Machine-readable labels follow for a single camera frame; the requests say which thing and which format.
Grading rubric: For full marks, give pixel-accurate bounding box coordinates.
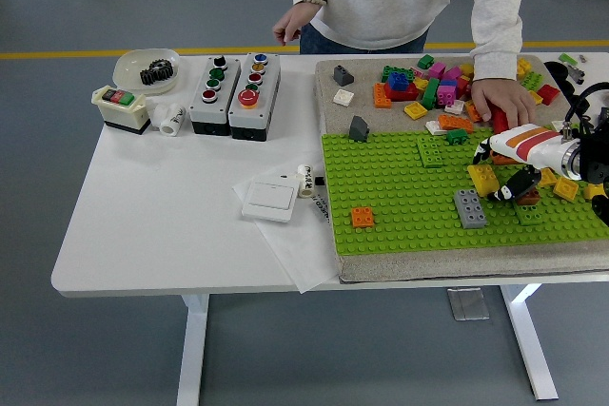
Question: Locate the lime green brick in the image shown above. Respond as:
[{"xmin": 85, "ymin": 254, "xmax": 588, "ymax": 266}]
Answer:
[{"xmin": 518, "ymin": 70, "xmax": 546, "ymax": 91}]

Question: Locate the yellow flat square tile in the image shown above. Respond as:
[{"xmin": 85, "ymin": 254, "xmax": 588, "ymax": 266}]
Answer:
[{"xmin": 403, "ymin": 101, "xmax": 429, "ymax": 121}]

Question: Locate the white plastic bowl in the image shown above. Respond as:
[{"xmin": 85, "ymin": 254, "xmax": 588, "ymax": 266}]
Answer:
[{"xmin": 112, "ymin": 48, "xmax": 183, "ymax": 96}]

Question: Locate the person's left hand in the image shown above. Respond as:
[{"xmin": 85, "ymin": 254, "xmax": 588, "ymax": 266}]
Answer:
[{"xmin": 469, "ymin": 77, "xmax": 539, "ymax": 129}]

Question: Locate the yellow curved eight-stud brick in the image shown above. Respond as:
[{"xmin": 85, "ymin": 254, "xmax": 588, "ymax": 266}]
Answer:
[{"xmin": 467, "ymin": 163, "xmax": 501, "ymax": 199}]

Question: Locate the grey four-button control box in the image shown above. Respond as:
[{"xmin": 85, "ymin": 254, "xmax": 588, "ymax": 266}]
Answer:
[{"xmin": 188, "ymin": 55, "xmax": 242, "ymax": 136}]

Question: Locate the yellow four-stud brick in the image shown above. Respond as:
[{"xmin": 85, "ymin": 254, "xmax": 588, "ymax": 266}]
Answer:
[{"xmin": 552, "ymin": 176, "xmax": 580, "ymax": 202}]

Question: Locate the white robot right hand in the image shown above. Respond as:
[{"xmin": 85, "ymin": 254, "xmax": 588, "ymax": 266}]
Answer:
[{"xmin": 471, "ymin": 123, "xmax": 575, "ymax": 203}]

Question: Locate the grey-brown mat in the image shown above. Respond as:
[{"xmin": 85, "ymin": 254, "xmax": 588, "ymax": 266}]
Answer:
[{"xmin": 313, "ymin": 52, "xmax": 609, "ymax": 284}]

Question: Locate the silver floor plate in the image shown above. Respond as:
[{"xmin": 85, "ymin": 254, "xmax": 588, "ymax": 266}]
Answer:
[{"xmin": 446, "ymin": 286, "xmax": 490, "ymax": 321}]

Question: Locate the blue four-stud brick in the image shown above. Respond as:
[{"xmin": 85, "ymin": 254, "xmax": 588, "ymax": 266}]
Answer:
[{"xmin": 385, "ymin": 71, "xmax": 413, "ymax": 92}]

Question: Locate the green eight-stud brick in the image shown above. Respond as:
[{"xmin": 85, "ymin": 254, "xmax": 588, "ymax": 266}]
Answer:
[{"xmin": 380, "ymin": 66, "xmax": 414, "ymax": 83}]

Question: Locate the light grey eight-stud brick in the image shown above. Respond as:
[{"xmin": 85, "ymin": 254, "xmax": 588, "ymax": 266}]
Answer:
[{"xmin": 453, "ymin": 189, "xmax": 489, "ymax": 230}]

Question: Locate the white wall switch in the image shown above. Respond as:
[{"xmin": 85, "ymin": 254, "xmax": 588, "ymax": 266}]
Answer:
[{"xmin": 241, "ymin": 177, "xmax": 300, "ymax": 224}]

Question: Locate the long green brick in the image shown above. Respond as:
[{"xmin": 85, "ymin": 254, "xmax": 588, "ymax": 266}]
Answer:
[{"xmin": 421, "ymin": 77, "xmax": 442, "ymax": 110}]

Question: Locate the small white labelled cylinder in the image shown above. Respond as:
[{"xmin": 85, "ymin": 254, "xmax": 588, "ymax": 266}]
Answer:
[{"xmin": 296, "ymin": 164, "xmax": 315, "ymax": 199}]

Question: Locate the white pipe fitting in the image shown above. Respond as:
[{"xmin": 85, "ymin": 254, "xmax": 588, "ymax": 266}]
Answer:
[{"xmin": 150, "ymin": 103, "xmax": 187, "ymax": 137}]

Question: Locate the grey emergency-stop control box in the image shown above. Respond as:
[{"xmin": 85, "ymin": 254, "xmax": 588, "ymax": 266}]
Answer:
[{"xmin": 227, "ymin": 52, "xmax": 282, "ymax": 142}]

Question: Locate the white paper sheet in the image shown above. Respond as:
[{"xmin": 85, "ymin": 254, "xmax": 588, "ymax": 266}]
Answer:
[{"xmin": 231, "ymin": 162, "xmax": 340, "ymax": 294}]

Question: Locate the white table leg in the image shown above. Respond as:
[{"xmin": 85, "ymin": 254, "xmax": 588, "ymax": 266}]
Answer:
[
  {"xmin": 176, "ymin": 294, "xmax": 210, "ymax": 406},
  {"xmin": 499, "ymin": 283, "xmax": 560, "ymax": 401}
]

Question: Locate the green flat eight-stud plate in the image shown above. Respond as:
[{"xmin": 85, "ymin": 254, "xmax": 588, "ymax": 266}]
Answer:
[
  {"xmin": 513, "ymin": 203, "xmax": 546, "ymax": 227},
  {"xmin": 415, "ymin": 136, "xmax": 446, "ymax": 169}
]

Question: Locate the cream red-green switch box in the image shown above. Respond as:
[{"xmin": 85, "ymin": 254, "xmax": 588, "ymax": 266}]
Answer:
[{"xmin": 90, "ymin": 85, "xmax": 152, "ymax": 137}]

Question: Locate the red four-stud brick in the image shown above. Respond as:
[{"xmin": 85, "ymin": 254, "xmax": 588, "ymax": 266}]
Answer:
[{"xmin": 536, "ymin": 83, "xmax": 561, "ymax": 106}]

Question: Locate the black gear stack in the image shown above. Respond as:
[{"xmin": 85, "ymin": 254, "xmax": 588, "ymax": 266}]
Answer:
[{"xmin": 139, "ymin": 59, "xmax": 175, "ymax": 87}]

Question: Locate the large red brick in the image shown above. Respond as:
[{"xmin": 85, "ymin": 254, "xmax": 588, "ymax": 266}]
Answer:
[{"xmin": 490, "ymin": 105, "xmax": 510, "ymax": 135}]

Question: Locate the green studded baseplate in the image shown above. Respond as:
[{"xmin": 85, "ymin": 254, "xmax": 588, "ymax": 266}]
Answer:
[{"xmin": 321, "ymin": 126, "xmax": 609, "ymax": 259}]

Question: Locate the person's right hand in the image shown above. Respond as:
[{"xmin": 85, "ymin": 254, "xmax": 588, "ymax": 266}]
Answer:
[{"xmin": 272, "ymin": 2, "xmax": 318, "ymax": 47}]

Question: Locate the orange four-stud brick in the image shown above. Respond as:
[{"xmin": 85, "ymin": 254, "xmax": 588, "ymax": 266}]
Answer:
[{"xmin": 350, "ymin": 206, "xmax": 376, "ymax": 230}]

